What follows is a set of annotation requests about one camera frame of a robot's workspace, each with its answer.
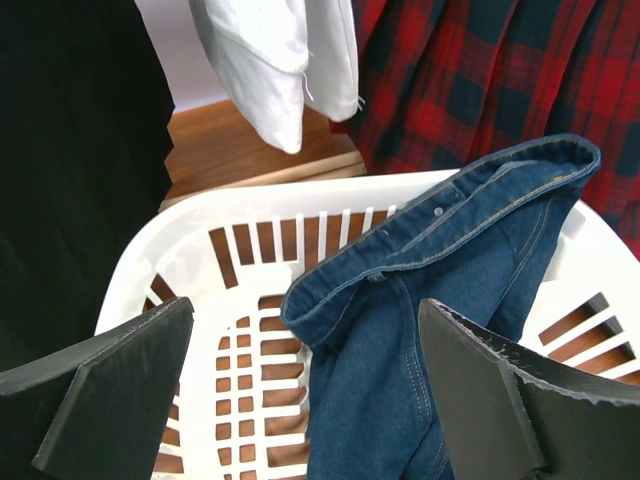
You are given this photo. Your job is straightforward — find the blue denim skirt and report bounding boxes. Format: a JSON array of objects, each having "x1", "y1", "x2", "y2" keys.
[{"x1": 281, "y1": 134, "x2": 601, "y2": 480}]

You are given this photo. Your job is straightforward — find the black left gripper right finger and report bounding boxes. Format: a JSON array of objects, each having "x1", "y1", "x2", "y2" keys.
[{"x1": 418, "y1": 299, "x2": 639, "y2": 479}]

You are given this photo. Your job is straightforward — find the black garment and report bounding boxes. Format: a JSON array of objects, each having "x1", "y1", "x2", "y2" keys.
[{"x1": 1, "y1": 1, "x2": 174, "y2": 369}]

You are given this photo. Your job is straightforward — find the white plastic laundry basket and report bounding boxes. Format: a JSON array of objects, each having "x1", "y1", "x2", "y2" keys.
[{"x1": 96, "y1": 171, "x2": 639, "y2": 479}]

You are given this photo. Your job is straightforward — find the red plaid pleated skirt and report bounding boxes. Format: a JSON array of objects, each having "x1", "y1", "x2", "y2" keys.
[{"x1": 330, "y1": 0, "x2": 639, "y2": 251}]

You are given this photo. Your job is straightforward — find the white cloth garment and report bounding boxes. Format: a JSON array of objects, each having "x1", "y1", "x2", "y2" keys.
[{"x1": 189, "y1": 0, "x2": 364, "y2": 154}]

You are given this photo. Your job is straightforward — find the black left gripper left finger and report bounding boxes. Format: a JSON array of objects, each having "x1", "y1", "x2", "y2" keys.
[{"x1": 1, "y1": 297, "x2": 194, "y2": 479}]

